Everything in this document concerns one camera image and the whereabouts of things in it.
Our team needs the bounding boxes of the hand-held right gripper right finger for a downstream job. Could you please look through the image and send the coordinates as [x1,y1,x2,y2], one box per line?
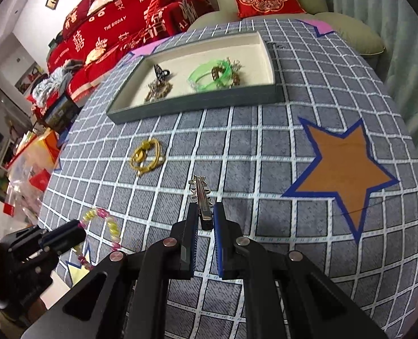
[212,201,390,339]

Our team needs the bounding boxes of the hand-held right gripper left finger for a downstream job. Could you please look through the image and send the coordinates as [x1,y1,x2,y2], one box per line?
[21,203,200,339]

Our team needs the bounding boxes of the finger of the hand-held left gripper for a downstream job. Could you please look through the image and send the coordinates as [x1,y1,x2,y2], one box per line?
[39,220,87,255]

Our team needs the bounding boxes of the silver star hair clip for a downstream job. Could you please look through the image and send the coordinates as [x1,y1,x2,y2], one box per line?
[189,175,214,232]

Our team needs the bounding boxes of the pastel bead bracelet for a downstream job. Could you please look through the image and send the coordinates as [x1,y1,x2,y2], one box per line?
[73,208,123,269]

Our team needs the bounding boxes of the grey jewelry tray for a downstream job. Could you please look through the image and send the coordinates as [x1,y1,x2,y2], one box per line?
[106,30,278,125]

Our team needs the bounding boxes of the beige braided bracelet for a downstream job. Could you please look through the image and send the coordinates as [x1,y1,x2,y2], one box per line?
[145,79,174,104]

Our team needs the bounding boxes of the green translucent bracelet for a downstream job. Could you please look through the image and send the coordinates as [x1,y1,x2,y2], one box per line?
[188,58,232,92]

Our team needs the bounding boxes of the clear plastic bags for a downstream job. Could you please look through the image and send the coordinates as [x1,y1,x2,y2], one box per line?
[4,162,40,220]

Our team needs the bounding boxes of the orange paper bag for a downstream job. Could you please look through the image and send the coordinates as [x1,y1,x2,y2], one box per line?
[29,131,61,170]

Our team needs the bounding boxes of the grey checkered tablecloth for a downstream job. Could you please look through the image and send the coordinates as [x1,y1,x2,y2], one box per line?
[39,18,418,339]

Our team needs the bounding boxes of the dark printed box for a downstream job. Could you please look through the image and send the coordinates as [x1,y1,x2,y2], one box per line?
[44,95,80,131]

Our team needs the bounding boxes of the pile of grey clothes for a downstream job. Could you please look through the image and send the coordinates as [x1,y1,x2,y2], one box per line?
[32,62,75,103]

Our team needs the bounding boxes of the black hair claw clip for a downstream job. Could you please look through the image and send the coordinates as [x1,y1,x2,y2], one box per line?
[153,64,172,82]

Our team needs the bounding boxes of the red satin pillow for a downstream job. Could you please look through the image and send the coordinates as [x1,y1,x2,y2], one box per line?
[62,0,96,38]

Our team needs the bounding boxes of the red printed blanket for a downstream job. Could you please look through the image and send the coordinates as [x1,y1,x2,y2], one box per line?
[32,0,215,114]

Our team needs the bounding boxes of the grey-green armchair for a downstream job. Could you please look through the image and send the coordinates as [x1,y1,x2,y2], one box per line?
[184,0,386,68]

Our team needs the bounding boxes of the pale green curtain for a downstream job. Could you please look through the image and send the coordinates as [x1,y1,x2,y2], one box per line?
[313,0,418,142]

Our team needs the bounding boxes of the yellow flower hair tie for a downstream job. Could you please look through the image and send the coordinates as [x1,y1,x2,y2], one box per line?
[129,139,166,177]

